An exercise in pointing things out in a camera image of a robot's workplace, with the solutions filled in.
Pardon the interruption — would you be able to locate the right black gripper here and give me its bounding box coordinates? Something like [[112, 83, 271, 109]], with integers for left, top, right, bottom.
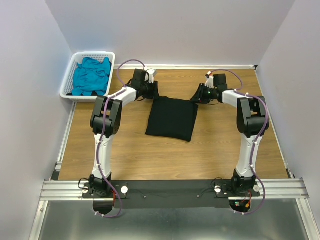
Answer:
[[188, 83, 216, 105]]

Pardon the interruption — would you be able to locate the black t shirt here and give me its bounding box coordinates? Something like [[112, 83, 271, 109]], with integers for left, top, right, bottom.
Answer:
[[145, 96, 199, 142]]

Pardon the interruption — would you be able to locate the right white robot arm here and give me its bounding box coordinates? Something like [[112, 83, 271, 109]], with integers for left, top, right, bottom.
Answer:
[[190, 71, 270, 196]]

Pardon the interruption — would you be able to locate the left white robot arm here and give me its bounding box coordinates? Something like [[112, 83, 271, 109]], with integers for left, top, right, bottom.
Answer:
[[88, 67, 160, 198]]

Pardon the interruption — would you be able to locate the blue t shirt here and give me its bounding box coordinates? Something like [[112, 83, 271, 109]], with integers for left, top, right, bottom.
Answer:
[[71, 57, 112, 97]]

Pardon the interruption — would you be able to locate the white plastic basket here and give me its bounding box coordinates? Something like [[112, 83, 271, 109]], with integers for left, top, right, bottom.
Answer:
[[60, 51, 116, 103]]

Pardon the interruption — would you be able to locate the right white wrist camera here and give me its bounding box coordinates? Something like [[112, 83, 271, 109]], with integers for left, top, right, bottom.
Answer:
[[204, 71, 214, 89]]

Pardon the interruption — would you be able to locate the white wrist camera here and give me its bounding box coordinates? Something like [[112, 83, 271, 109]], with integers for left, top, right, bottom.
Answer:
[[143, 66, 157, 84], [204, 71, 214, 89]]

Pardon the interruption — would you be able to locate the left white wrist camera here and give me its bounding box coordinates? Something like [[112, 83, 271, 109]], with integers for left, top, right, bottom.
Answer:
[[143, 66, 157, 84]]

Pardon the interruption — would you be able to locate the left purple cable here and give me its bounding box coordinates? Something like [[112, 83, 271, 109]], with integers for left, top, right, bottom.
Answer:
[[96, 59, 148, 218]]

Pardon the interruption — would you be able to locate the purple cable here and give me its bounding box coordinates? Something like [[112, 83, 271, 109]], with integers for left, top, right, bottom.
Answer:
[[206, 69, 269, 216], [96, 59, 148, 218]]

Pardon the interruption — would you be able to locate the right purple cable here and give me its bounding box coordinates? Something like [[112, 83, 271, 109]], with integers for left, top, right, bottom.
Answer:
[[206, 69, 269, 216]]

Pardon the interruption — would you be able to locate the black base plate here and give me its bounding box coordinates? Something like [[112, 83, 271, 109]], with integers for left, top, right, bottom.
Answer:
[[80, 177, 261, 210]]

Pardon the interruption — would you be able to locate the aluminium rail frame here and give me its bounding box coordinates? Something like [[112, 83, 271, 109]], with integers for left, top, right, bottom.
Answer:
[[30, 100, 320, 240]]

